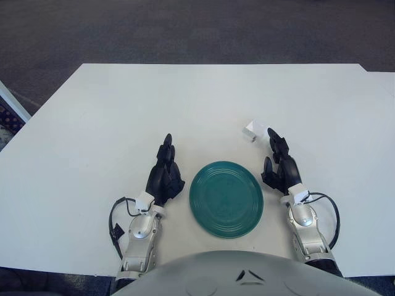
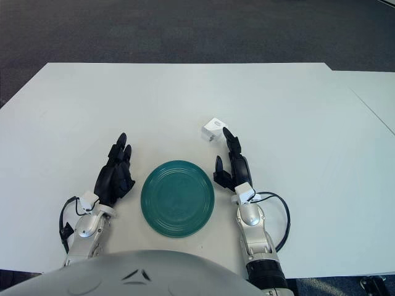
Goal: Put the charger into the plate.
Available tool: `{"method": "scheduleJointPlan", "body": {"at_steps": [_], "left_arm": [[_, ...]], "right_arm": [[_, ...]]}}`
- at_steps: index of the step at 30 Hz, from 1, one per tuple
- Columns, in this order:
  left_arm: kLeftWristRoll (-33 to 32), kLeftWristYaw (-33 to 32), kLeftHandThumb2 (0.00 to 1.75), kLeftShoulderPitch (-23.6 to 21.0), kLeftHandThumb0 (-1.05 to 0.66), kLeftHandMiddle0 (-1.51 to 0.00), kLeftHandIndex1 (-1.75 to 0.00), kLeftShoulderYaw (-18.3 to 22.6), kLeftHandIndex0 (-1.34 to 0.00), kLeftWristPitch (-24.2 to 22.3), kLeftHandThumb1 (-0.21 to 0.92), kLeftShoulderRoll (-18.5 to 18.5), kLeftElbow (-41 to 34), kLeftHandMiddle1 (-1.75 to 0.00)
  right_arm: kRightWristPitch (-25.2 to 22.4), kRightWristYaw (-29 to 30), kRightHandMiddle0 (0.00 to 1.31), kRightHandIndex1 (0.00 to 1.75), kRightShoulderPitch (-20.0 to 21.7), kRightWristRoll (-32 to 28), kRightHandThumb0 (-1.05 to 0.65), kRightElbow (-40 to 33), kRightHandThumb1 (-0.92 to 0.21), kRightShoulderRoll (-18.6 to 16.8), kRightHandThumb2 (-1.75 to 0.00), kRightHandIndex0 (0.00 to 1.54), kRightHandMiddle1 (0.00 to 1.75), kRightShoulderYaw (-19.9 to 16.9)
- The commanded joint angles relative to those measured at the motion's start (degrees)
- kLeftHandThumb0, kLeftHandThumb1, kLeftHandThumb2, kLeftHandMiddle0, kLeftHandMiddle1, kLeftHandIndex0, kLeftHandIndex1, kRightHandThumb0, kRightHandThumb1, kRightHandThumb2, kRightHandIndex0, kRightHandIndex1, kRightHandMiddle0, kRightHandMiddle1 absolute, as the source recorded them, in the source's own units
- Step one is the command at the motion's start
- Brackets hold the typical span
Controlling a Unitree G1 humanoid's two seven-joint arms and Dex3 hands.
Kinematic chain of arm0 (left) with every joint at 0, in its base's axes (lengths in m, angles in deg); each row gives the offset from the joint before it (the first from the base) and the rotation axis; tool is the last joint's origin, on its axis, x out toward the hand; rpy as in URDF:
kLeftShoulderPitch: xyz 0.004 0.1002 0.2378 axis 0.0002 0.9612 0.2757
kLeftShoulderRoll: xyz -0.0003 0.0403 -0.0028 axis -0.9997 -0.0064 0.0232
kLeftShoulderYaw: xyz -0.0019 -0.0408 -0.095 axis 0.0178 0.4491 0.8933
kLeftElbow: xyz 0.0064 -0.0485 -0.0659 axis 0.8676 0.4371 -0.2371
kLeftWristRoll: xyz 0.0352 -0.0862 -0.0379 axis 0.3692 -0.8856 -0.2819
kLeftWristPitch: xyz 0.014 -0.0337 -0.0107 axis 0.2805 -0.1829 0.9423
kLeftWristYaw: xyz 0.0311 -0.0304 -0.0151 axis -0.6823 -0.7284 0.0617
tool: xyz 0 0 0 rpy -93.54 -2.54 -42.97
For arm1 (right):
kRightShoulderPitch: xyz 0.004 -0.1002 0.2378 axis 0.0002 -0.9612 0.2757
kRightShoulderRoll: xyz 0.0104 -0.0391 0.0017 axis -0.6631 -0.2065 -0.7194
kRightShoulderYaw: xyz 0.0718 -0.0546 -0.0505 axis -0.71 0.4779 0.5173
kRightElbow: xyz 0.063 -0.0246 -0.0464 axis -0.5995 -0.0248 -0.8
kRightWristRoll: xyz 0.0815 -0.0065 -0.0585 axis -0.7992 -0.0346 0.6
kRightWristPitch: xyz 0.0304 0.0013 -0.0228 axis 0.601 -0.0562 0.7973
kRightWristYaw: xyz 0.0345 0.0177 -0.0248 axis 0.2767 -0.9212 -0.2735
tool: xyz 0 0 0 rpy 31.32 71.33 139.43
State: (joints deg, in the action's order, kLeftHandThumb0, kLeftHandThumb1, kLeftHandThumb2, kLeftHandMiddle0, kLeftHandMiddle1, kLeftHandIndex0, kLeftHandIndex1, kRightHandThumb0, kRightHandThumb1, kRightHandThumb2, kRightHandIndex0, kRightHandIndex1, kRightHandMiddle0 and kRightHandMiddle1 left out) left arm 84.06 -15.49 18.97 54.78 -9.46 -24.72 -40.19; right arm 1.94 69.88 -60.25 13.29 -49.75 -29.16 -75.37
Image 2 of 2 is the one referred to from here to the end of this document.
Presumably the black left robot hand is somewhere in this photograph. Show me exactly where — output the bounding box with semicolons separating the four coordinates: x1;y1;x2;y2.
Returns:
94;132;136;207

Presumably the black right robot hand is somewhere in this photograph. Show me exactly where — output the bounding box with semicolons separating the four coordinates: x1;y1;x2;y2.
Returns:
212;126;254;194

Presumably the white charger block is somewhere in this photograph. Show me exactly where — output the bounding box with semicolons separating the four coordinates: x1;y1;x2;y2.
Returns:
199;117;228;143

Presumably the green ribbed plate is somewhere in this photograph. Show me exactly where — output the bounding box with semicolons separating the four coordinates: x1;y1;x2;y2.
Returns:
140;159;216;239

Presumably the grey robot torso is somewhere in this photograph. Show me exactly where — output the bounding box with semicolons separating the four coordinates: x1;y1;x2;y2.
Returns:
0;249;263;296

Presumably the adjoining white table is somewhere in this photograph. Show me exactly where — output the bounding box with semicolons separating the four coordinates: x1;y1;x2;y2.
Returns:
331;70;395;136

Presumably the black table base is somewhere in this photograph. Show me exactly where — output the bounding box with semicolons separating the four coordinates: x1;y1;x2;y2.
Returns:
359;275;388;296

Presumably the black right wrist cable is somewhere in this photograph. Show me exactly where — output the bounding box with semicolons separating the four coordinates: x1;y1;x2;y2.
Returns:
251;191;291;252

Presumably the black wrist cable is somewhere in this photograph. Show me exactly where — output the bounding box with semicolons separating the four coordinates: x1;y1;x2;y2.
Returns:
251;191;291;252
58;195;83;255

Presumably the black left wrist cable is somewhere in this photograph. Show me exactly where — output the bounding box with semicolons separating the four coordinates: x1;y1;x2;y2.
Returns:
58;195;83;255

